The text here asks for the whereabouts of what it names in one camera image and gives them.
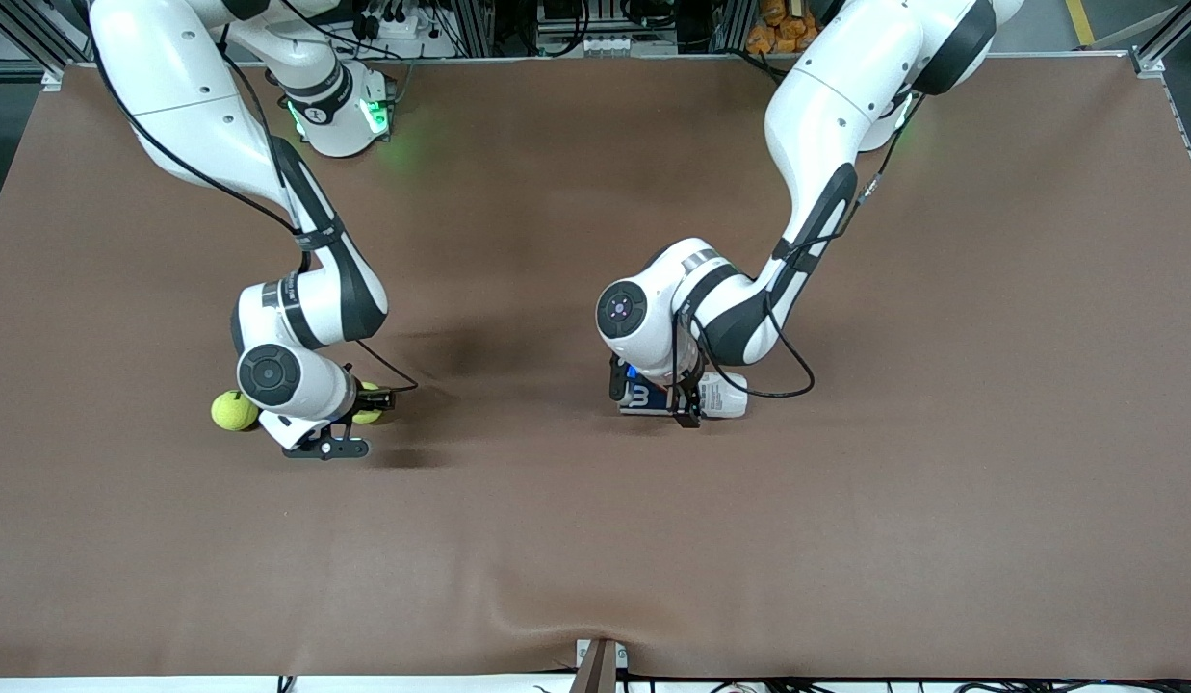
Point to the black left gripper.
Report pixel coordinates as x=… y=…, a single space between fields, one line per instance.
x=618 y=379

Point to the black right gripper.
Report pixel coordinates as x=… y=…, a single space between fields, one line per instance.
x=360 y=398

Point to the yellow tennis ball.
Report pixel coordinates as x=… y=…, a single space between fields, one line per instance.
x=366 y=418
x=233 y=412

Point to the blue white tennis ball can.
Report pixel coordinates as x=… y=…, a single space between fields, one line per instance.
x=725 y=397

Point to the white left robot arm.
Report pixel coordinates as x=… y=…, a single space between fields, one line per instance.
x=826 y=106

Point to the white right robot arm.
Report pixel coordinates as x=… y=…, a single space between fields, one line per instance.
x=191 y=106

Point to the brown table mat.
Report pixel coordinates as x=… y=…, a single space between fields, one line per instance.
x=595 y=539

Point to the white connector block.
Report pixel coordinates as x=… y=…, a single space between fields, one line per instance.
x=605 y=45

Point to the white power strip with plugs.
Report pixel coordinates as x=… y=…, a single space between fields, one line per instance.
x=402 y=27

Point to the orange bagged items pile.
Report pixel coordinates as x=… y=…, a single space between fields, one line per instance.
x=778 y=29

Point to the brown bar with white bracket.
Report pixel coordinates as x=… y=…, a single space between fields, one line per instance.
x=600 y=669

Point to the aluminium frame profile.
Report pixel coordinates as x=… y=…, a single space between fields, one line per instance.
x=27 y=38
x=1168 y=38

